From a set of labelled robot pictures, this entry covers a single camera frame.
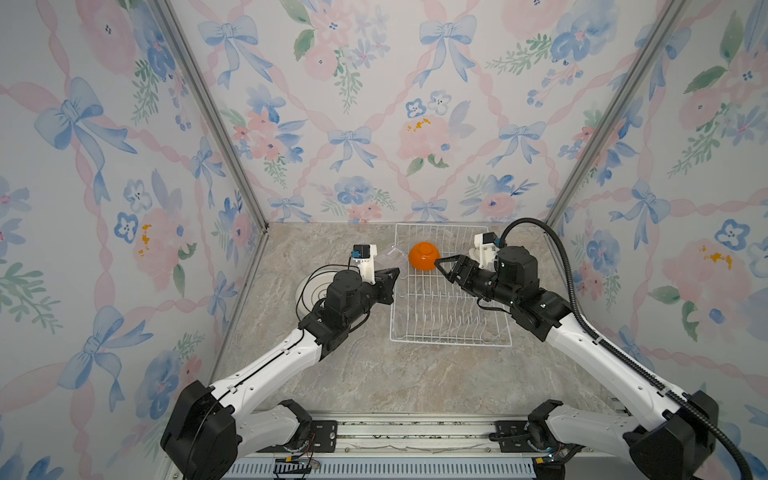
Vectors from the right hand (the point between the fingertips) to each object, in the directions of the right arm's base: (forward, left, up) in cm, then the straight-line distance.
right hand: (440, 265), depth 73 cm
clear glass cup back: (+3, +11, -1) cm, 12 cm away
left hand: (0, +10, -1) cm, 10 cm away
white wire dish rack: (+3, +1, -25) cm, 25 cm away
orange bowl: (+21, +2, -23) cm, 31 cm away
